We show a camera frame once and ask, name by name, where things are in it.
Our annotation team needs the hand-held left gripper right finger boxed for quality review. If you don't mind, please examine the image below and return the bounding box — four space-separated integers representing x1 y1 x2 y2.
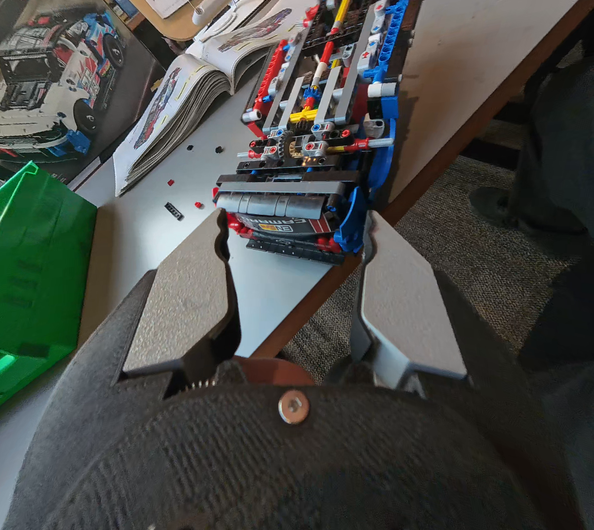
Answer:
349 211 468 390

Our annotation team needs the person's dark clothing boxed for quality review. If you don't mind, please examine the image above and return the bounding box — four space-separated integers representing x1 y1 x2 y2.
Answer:
469 42 594 236

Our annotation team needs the brick-built toy race car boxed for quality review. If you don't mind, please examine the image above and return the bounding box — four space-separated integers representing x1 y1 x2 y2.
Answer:
213 0 427 267

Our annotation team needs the green storage bin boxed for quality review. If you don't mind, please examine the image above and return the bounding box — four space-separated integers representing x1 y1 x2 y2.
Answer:
0 161 99 406

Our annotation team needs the open instruction booklet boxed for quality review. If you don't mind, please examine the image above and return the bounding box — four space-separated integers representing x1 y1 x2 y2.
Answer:
113 0 325 197

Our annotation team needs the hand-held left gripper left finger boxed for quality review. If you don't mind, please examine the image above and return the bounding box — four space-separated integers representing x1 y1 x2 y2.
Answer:
121 209 242 384

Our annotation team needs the black toy car box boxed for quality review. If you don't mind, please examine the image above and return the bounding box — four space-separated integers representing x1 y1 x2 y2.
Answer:
0 0 169 187

